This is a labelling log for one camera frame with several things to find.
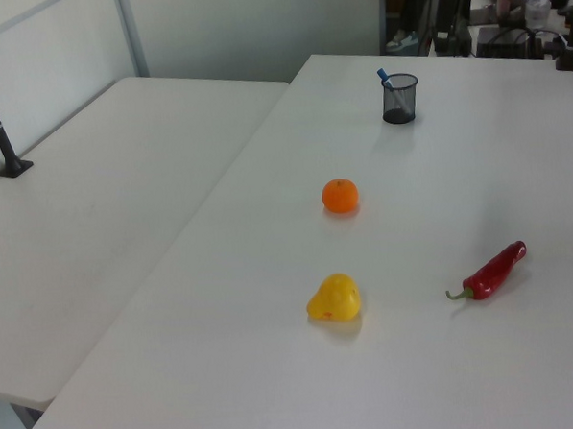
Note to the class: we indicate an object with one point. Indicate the blue white marker pen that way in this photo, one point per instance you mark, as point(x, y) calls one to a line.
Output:
point(382, 73)

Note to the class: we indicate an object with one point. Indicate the black mesh pen cup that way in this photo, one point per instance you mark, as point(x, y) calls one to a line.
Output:
point(406, 115)

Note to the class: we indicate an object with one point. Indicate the black equipment box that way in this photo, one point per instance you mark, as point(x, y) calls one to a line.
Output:
point(508, 42)

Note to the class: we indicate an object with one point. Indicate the white teal sneaker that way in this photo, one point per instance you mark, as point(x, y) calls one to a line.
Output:
point(402, 41)

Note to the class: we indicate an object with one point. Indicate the clear plastic container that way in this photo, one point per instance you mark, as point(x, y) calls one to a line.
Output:
point(538, 11)

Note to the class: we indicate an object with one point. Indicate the orange mandarin fruit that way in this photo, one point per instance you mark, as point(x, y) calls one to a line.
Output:
point(340, 196)

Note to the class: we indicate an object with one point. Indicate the red chili pepper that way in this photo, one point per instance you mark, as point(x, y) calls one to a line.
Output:
point(491, 273)

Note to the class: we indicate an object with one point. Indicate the yellow pear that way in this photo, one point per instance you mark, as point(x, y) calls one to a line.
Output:
point(334, 298)

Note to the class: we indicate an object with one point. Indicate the grey partition frame post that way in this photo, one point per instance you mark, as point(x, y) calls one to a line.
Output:
point(133, 35)

